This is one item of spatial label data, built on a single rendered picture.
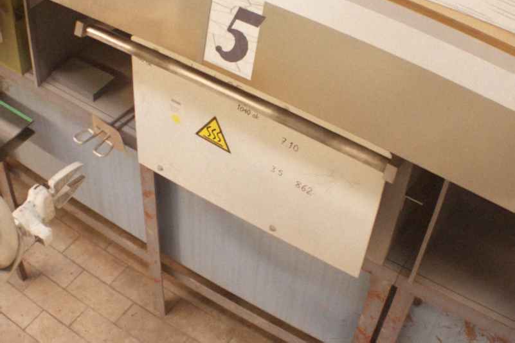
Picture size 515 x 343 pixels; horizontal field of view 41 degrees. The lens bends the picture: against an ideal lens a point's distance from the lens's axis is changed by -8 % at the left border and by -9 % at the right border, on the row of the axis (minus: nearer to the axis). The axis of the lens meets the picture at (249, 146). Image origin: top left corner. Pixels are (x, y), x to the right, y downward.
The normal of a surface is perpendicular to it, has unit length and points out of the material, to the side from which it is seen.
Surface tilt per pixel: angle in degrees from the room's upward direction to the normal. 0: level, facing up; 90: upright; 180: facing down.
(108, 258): 0
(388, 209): 90
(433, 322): 90
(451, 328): 90
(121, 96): 0
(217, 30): 80
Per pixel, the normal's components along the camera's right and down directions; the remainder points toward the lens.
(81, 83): 0.05, -0.72
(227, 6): -0.53, 0.43
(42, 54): 0.84, 0.41
